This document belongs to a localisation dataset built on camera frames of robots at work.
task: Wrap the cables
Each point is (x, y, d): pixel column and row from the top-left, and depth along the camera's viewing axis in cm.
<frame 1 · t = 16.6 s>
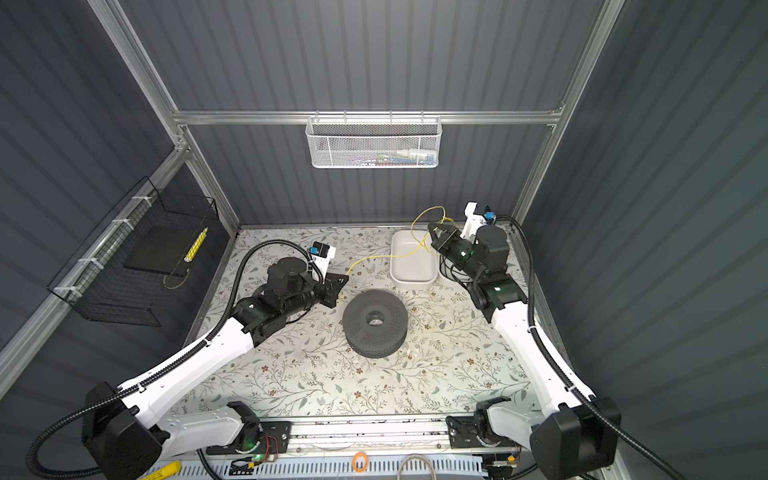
left hand: (347, 277, 75), fingers closed
right hand: (430, 227, 71), fingers closed
left white tray: (414, 263, 106), point 5 cm above the table

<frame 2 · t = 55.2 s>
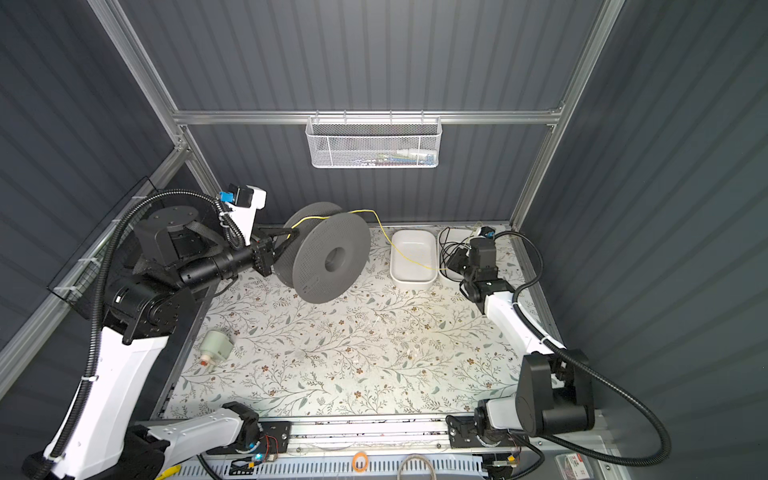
left hand: (293, 229, 55), fingers closed
right hand: (459, 252, 87), fingers closed
the named things where they were.

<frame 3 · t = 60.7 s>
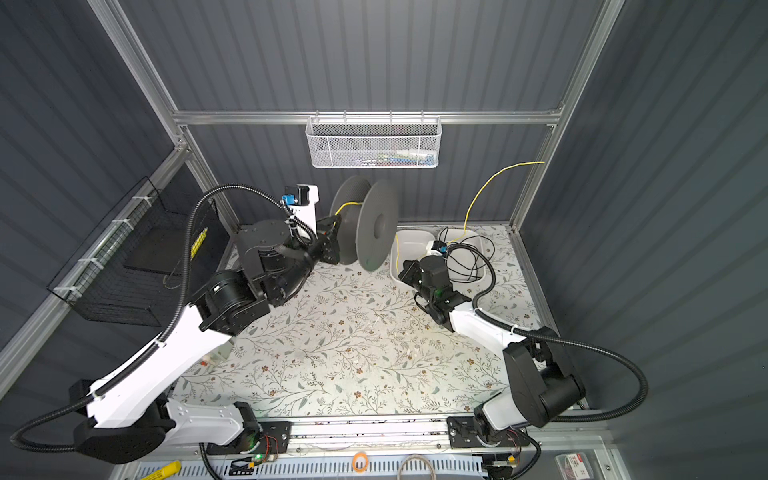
left hand: (336, 215, 58), fingers closed
right hand: (405, 263, 86), fingers closed
the named things where they were.

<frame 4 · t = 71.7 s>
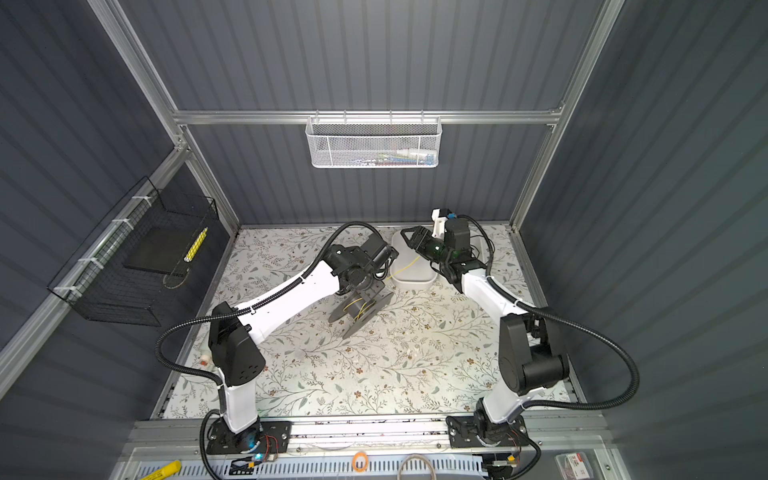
left hand: (367, 280, 84), fingers closed
right hand: (408, 236, 85), fingers open
the named things where they were.

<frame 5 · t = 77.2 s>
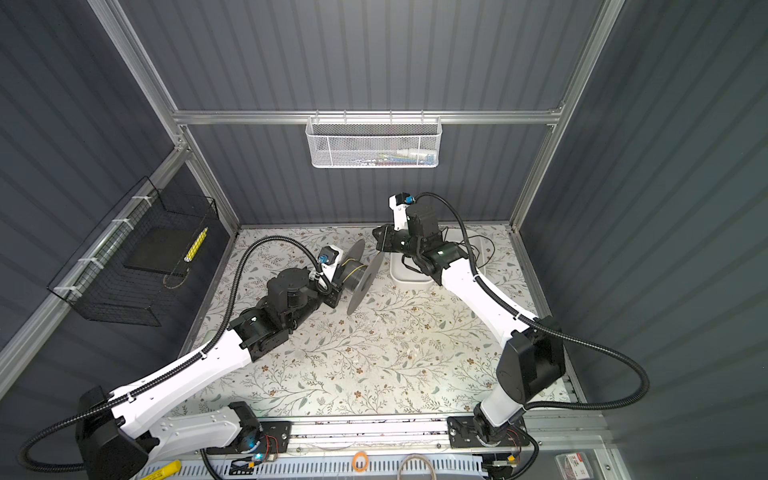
left hand: (340, 266, 72), fingers closed
right hand: (376, 232, 78), fingers closed
the named things where they were.

